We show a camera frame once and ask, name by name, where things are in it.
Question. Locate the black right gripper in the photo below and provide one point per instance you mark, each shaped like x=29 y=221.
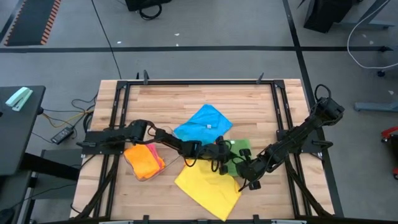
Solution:
x=250 y=169

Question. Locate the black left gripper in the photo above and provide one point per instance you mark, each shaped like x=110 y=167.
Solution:
x=217 y=152

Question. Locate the green microfiber towel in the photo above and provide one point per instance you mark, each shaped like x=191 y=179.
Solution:
x=241 y=144

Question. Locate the blue microfiber towel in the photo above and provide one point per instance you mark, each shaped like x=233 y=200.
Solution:
x=202 y=119

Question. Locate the pink microfiber towel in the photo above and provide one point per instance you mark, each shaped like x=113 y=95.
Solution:
x=157 y=154

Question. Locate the orange microfiber towel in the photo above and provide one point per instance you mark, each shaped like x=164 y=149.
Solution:
x=141 y=161

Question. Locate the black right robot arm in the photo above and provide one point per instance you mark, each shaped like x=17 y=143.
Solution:
x=298 y=137

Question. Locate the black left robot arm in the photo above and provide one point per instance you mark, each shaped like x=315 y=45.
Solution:
x=168 y=141

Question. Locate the yellow microfiber towel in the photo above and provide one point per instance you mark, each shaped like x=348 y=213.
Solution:
x=208 y=189

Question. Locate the clear plastic bin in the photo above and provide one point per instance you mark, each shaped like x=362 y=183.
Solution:
x=172 y=161

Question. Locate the grey table leg foot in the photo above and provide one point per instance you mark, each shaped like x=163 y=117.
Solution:
x=373 y=106

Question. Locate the red cart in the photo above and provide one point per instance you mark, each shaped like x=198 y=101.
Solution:
x=390 y=132

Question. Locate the black power adapter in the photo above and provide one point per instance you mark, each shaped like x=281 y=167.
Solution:
x=62 y=135

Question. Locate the black caster wheel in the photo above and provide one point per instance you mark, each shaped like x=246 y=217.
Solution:
x=381 y=73

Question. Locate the grey desk base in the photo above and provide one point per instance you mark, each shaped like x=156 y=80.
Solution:
x=59 y=155

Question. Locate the black cabinet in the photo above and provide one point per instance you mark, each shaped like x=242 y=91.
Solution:
x=326 y=14

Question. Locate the black side desk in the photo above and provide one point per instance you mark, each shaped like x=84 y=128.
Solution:
x=15 y=140

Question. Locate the mint green stapler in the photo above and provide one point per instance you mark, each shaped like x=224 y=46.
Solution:
x=18 y=98

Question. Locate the black mat orange striped edge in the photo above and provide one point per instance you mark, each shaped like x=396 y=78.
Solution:
x=31 y=21

